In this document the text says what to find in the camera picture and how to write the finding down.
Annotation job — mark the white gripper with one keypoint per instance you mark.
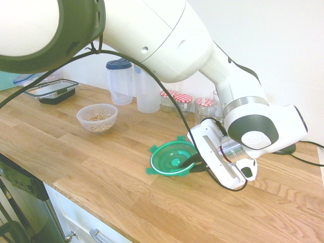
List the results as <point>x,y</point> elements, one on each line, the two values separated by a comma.
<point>211,152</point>

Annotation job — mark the green round container lid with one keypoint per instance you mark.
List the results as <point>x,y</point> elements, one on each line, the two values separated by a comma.
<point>167,157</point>

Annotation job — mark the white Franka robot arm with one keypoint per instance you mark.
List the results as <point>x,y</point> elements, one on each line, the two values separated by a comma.
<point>152,25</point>

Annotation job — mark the glass jar red checked lid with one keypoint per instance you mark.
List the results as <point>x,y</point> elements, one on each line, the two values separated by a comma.
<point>167,101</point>
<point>203,108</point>
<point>184,103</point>

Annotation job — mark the clear plastic tall container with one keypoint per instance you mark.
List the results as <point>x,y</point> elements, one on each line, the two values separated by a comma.
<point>147,101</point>

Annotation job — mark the clear pitcher with blue lid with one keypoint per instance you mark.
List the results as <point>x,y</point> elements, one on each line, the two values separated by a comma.
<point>119,83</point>

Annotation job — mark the black rectangular food container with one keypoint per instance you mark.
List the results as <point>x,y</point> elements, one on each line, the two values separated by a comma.
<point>58,98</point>

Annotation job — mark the black round stand base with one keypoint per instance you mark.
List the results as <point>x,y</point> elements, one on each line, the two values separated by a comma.
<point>287,150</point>

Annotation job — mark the translucent white plastic bowl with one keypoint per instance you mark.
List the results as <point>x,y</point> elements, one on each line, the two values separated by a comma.
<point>97,126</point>

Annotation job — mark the chopped nuts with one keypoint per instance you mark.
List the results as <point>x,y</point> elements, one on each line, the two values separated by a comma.
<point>98,117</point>

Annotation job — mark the white cabinet drawer front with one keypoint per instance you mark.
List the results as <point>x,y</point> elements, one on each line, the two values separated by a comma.
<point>76,215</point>

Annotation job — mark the silver cabinet knob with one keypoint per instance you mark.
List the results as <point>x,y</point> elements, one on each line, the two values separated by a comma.
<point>69,236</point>

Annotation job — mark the stainless steel dishwasher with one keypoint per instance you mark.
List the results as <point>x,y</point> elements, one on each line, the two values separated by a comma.
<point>27,197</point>

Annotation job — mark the clear zip bag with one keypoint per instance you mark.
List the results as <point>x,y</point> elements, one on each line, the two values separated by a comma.
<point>24,79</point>

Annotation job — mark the dark metal stand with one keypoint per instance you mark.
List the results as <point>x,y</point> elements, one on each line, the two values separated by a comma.
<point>12,229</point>

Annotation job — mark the green cutting board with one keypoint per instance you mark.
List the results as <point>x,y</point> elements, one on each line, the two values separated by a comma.
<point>6,81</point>

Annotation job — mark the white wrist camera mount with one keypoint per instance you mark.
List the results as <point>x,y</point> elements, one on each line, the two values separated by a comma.
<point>246,169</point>

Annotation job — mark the clear lid with black frame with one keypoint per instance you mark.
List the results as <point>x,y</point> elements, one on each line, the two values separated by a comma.
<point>50,87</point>

